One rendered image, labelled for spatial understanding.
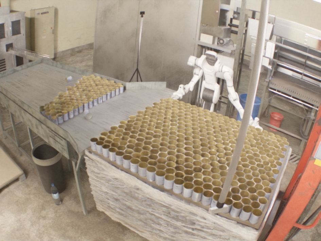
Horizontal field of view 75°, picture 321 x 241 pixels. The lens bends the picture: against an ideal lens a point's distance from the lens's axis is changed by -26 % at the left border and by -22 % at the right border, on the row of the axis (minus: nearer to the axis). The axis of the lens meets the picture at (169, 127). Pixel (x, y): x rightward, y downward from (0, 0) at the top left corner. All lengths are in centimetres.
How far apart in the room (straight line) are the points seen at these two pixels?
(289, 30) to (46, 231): 438
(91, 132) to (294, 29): 328
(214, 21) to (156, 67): 159
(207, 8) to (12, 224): 393
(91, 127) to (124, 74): 300
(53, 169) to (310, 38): 405
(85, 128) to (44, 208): 128
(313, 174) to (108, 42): 479
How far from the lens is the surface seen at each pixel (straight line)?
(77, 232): 288
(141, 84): 317
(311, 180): 153
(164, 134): 214
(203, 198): 159
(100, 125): 244
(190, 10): 428
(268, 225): 191
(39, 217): 312
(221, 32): 390
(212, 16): 383
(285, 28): 418
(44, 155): 334
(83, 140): 225
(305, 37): 416
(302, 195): 160
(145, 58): 489
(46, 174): 307
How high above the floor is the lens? 231
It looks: 30 degrees down
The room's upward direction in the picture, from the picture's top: 6 degrees clockwise
